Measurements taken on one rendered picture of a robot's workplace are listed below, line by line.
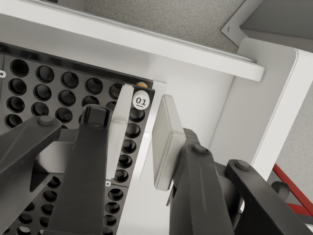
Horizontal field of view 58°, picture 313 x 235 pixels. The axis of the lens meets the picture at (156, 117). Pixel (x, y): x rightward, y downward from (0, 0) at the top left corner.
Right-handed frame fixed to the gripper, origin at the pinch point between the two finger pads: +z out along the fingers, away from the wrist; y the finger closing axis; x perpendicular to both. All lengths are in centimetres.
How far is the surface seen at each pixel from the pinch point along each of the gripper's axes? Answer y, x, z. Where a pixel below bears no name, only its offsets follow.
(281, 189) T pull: 13.2, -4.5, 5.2
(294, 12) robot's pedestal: 37, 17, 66
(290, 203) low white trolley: 33.0, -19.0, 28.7
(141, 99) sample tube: -0.2, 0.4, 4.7
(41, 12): -8.4, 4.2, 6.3
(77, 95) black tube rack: -4.9, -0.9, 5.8
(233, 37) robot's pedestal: 32, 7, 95
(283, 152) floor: 73, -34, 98
